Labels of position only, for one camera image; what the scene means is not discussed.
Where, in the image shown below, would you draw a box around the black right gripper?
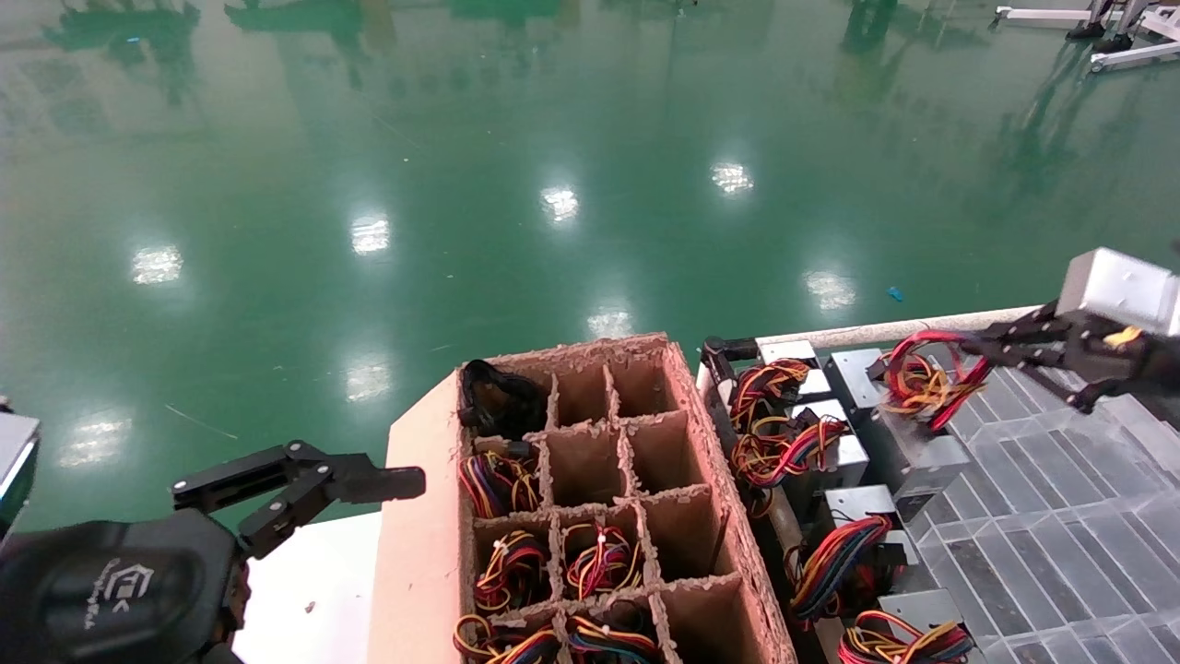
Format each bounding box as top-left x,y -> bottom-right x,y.
957,302 -> 1180,414

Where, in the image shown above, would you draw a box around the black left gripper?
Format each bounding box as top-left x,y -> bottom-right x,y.
0,440 -> 428,664

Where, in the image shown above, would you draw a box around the wire bundle being moved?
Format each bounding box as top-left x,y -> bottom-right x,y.
867,329 -> 995,523

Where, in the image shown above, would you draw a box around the brown cardboard divider box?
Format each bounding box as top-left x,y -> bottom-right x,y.
367,333 -> 799,664

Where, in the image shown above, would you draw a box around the clear plastic divider tray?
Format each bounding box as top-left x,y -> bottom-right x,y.
876,364 -> 1180,664

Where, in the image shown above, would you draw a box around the long white rack pipe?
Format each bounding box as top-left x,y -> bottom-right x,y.
754,305 -> 1043,351

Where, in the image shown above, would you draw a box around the white metal floor beam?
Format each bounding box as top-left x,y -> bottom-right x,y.
991,6 -> 1098,26
1088,0 -> 1180,75

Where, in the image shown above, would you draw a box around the black pipe joint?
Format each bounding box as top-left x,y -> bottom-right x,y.
698,336 -> 759,393

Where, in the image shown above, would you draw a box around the colourful wire bundle cell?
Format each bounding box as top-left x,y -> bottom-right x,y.
459,441 -> 542,518

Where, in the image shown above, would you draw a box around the black cable bundle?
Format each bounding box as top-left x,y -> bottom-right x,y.
458,357 -> 543,440

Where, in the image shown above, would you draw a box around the power supply with coloured cables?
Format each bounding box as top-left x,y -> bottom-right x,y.
453,612 -> 561,664
564,601 -> 663,664
474,528 -> 552,615
563,520 -> 644,599

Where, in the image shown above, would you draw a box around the grey power supply red cables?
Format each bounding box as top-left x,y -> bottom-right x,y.
823,349 -> 891,411

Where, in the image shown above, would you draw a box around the silver power supply coloured cables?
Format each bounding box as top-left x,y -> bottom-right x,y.
733,398 -> 869,519
728,339 -> 824,433
786,484 -> 915,623
837,590 -> 976,664

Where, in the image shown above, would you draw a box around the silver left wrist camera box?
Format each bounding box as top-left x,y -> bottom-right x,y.
0,412 -> 42,540

